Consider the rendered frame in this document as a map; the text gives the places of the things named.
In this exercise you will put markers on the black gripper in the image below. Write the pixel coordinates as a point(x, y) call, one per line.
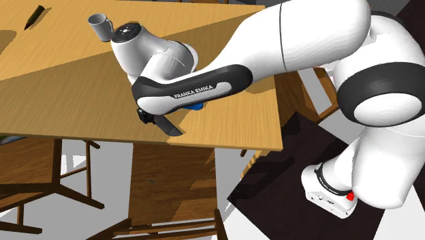
point(145, 116)

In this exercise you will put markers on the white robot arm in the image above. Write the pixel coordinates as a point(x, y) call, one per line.
point(312, 36)

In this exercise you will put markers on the dark grey knife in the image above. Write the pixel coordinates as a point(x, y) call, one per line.
point(166, 124)

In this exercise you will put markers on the blue object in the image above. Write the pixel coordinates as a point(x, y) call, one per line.
point(196, 106)

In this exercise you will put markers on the light wooden table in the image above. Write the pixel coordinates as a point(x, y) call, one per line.
point(66, 96)

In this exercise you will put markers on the grey cup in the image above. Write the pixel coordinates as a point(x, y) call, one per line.
point(101, 26)

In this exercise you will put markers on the dark wooden chair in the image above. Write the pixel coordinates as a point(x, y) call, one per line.
point(56, 189)
point(159, 231)

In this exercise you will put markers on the black pen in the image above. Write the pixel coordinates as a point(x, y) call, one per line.
point(33, 17)

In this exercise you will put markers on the dark robot stand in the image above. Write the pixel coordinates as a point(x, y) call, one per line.
point(285, 206)

